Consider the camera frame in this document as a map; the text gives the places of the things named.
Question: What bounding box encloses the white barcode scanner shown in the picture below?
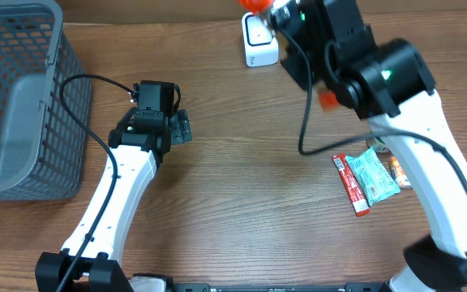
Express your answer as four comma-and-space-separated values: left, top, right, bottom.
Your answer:
241, 12, 279, 67

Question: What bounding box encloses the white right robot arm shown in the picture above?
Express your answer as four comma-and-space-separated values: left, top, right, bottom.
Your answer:
255, 0, 467, 291

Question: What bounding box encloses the red snack stick packet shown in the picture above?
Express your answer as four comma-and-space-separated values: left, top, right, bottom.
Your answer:
332, 153, 370, 217

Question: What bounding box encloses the teal tissue packet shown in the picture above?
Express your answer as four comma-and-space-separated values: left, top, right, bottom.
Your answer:
345, 148, 401, 206

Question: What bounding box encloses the grey plastic mesh basket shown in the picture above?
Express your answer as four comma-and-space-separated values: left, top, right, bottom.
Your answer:
0, 1, 92, 200

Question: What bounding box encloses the green lidded jar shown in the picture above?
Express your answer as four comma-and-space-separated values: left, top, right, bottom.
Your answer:
366, 137, 390, 153

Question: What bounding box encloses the small orange snack packet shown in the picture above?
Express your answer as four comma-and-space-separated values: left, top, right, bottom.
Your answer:
388, 157, 412, 189

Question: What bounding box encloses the long orange noodle package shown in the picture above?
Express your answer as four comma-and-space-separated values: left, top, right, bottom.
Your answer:
238, 0, 340, 111

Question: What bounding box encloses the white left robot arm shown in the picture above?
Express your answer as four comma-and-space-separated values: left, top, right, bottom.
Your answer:
35, 108, 192, 291

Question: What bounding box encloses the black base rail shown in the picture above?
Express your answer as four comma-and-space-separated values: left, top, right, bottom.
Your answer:
165, 282, 391, 292

